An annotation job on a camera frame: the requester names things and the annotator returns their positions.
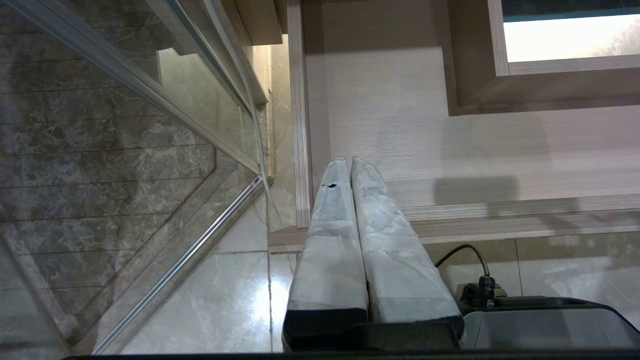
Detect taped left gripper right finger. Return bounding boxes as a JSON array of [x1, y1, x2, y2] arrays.
[[351, 157, 464, 324]]

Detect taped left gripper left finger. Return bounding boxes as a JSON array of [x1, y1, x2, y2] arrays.
[[286, 158, 370, 326]]

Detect light wooden drawer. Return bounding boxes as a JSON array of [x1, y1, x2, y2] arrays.
[[268, 0, 640, 255]]

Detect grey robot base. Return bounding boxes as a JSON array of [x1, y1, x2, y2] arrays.
[[456, 282, 640, 351]]

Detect light wooden vanity cabinet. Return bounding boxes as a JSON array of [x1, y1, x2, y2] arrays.
[[220, 0, 291, 47]]

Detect black base cable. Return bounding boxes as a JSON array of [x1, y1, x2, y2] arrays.
[[435, 244, 497, 309]]

